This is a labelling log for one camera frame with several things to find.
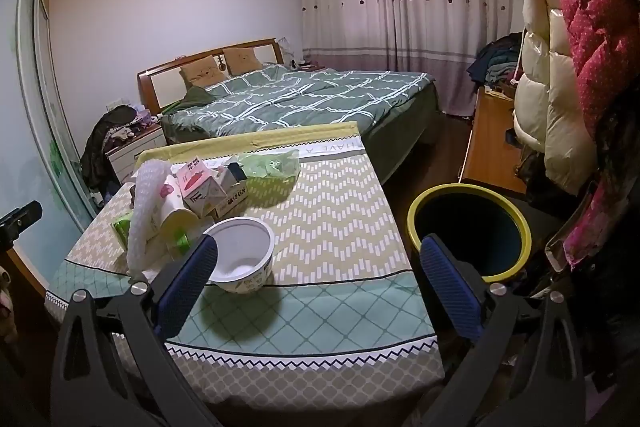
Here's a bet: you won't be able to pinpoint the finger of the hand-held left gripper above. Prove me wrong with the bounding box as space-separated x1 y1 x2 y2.
0 201 44 234

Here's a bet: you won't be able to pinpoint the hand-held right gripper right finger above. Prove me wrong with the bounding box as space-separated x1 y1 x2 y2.
419 234 586 427

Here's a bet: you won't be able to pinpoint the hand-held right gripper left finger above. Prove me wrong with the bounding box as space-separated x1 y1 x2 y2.
50 234 221 427

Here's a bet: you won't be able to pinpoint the white paper bowl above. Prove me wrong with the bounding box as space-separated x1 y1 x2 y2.
202 217 277 295

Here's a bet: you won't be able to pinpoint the blue bin with yellow rim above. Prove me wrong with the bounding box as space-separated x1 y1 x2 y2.
406 184 532 285

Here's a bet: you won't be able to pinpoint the white floral paper cup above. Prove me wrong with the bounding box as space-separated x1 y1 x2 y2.
159 174 201 233

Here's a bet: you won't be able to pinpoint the green packet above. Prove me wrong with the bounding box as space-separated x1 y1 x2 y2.
111 212 134 253

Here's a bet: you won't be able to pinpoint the white bubble wrap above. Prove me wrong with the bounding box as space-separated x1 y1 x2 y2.
126 162 173 278

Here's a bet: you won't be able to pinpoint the white medicine box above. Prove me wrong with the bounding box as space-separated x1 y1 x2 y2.
215 162 252 208

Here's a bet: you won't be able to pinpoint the pink strawberry milk carton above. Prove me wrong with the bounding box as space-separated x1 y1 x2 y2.
175 158 227 217

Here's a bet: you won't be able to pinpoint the green plastic bag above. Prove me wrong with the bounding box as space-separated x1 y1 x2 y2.
235 150 301 181

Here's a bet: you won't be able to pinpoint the dark jacket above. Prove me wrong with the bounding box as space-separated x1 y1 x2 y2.
80 104 132 198

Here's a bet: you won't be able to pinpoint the sliding wardrobe doors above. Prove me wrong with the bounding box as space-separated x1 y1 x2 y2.
0 0 102 235

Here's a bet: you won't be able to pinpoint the white nightstand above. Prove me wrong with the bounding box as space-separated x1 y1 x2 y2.
107 127 167 186

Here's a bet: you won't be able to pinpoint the patterned tablecloth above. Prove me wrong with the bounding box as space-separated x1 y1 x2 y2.
44 122 446 427

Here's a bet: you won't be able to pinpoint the wooden cabinet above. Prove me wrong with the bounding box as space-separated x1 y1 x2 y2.
457 86 531 196

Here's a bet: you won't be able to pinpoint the pink floral cloth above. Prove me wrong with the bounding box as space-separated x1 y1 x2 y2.
562 167 634 269

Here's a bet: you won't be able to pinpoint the wooden bed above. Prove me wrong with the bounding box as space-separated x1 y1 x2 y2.
136 38 443 182

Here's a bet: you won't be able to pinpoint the black coat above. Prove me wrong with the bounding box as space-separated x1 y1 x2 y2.
520 147 640 427

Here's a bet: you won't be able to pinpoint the dark green cloth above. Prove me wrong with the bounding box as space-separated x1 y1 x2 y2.
184 86 217 108

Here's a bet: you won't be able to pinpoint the white down jacket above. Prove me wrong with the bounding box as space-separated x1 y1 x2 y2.
512 0 599 196

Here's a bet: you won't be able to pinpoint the brown embroidered pillow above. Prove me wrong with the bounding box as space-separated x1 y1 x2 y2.
180 58 222 88
222 47 263 74

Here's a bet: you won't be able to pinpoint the green plaid duvet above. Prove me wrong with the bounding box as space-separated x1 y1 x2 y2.
160 64 436 141

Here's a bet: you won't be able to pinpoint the pile of clothes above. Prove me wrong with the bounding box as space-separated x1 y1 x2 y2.
467 32 526 100

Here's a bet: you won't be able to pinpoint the pink and white curtain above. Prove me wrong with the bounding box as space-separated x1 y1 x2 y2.
298 0 526 118

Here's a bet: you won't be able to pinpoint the red down jacket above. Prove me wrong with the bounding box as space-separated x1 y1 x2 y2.
542 0 640 150

